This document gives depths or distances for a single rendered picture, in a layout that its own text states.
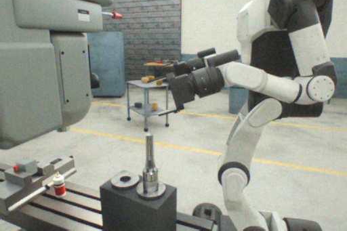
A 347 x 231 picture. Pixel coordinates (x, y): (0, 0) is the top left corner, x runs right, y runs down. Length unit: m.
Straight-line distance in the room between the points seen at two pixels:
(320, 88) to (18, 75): 0.82
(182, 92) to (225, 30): 7.54
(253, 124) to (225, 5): 7.41
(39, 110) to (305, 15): 0.80
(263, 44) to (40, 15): 0.72
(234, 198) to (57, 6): 1.00
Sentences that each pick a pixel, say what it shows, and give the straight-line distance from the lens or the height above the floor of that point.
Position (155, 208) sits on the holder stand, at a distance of 0.71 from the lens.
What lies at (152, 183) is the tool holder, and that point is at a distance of 0.73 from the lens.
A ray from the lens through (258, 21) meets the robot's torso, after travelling 0.92.
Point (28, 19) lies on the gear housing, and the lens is 0.70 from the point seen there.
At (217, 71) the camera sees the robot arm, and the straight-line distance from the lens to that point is 0.73.
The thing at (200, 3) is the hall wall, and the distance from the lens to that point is 8.47.
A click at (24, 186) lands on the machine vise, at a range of 1.15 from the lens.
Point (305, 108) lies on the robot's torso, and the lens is 1.08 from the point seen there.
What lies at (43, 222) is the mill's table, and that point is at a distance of 1.07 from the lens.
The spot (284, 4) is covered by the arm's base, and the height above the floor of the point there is 1.70.
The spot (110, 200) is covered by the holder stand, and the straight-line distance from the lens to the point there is 0.82.
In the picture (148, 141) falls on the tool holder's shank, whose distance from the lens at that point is 0.68.
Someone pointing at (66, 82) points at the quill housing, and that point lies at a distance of 0.80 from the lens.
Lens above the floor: 1.60
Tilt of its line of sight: 14 degrees down
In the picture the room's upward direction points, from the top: straight up
